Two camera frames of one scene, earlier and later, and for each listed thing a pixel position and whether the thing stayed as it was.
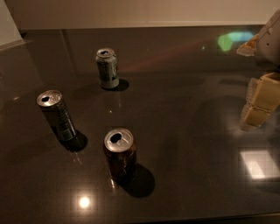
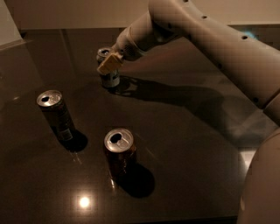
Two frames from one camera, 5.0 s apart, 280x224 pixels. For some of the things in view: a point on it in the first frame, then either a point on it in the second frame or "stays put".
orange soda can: (121, 155) stays put
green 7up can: (108, 68) stays put
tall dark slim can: (52, 103) stays put
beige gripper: (269, 44) → (126, 46)
